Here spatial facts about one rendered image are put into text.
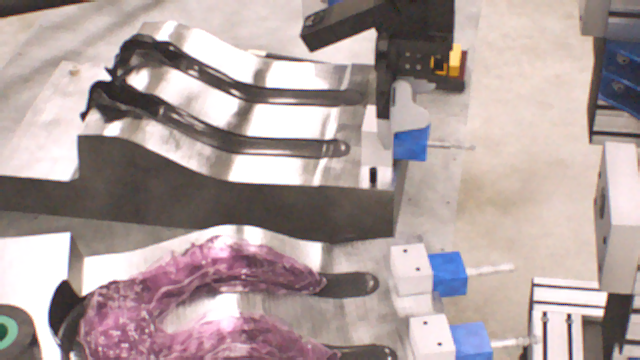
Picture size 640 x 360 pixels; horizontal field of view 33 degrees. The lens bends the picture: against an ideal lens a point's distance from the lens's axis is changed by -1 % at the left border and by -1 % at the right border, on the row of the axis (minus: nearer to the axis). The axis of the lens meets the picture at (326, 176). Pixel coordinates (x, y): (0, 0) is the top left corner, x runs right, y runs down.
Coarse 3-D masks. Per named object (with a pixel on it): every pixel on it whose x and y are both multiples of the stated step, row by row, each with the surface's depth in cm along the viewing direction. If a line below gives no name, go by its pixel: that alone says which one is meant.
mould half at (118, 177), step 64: (64, 64) 152; (256, 64) 146; (320, 64) 145; (64, 128) 140; (128, 128) 127; (256, 128) 135; (320, 128) 134; (0, 192) 134; (64, 192) 133; (128, 192) 131; (192, 192) 129; (256, 192) 127; (320, 192) 126; (384, 192) 124
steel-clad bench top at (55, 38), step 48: (144, 0) 178; (192, 0) 178; (240, 0) 177; (288, 0) 177; (480, 0) 176; (48, 48) 167; (96, 48) 166; (240, 48) 165; (288, 48) 165; (336, 48) 165; (0, 96) 157; (432, 96) 154; (0, 144) 147; (432, 192) 137; (96, 240) 132; (144, 240) 131; (432, 240) 130
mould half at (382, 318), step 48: (0, 240) 115; (48, 240) 115; (192, 240) 117; (288, 240) 120; (384, 240) 122; (0, 288) 109; (48, 288) 109; (384, 288) 116; (48, 336) 104; (336, 336) 111; (384, 336) 111
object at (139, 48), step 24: (120, 48) 140; (144, 48) 141; (168, 48) 140; (120, 72) 136; (192, 72) 140; (216, 72) 141; (96, 96) 129; (120, 96) 134; (144, 96) 132; (240, 96) 140; (264, 96) 141; (288, 96) 141; (312, 96) 140; (336, 96) 140; (360, 96) 139; (168, 120) 131; (192, 120) 133; (216, 144) 132; (240, 144) 133; (264, 144) 133; (288, 144) 132; (312, 144) 132; (336, 144) 131
